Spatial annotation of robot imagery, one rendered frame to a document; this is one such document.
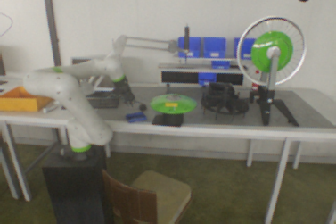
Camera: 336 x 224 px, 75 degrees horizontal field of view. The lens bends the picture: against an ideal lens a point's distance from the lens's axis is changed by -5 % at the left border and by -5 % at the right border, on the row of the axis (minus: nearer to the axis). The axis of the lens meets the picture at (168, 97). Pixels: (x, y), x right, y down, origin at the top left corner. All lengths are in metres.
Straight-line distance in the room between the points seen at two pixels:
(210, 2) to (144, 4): 0.63
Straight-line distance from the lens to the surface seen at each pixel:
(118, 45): 1.60
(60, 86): 1.04
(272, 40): 1.83
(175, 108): 1.42
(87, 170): 1.48
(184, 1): 2.32
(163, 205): 1.41
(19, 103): 2.08
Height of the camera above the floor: 1.65
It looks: 21 degrees down
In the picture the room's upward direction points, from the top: straight up
